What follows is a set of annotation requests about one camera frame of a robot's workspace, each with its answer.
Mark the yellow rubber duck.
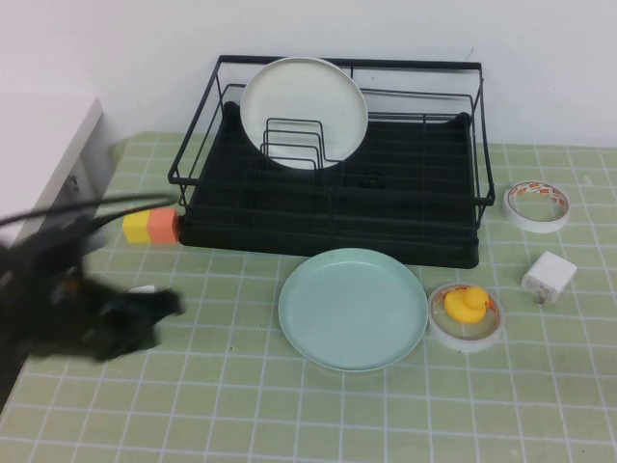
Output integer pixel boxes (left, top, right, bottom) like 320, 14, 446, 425
443, 286, 493, 323

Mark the orange cube block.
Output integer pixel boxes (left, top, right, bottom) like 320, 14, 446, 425
147, 208, 180, 246

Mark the empty white tape roll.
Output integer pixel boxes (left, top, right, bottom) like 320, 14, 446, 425
501, 180, 570, 234

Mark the green checkered tablecloth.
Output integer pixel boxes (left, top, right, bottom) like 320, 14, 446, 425
0, 129, 617, 463

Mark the light green round plate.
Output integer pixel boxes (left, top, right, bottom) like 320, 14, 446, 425
277, 247, 429, 373

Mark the white round plate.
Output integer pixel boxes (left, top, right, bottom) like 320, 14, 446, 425
239, 56, 369, 172

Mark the yellow cube block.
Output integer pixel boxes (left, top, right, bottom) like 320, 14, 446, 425
121, 211, 154, 245

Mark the white power adapter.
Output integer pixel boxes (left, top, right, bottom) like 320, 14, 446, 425
520, 250, 577, 306

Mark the black wire dish rack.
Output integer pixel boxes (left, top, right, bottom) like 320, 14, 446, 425
167, 54, 496, 269

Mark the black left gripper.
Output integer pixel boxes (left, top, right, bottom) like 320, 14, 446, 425
71, 274, 188, 364

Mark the short black cable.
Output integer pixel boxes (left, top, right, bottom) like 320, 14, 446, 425
89, 205, 165, 232

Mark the long black cable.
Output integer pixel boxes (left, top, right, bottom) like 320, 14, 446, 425
0, 191, 178, 228

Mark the white tape roll holding duck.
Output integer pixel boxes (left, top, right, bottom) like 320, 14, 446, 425
426, 282, 503, 352

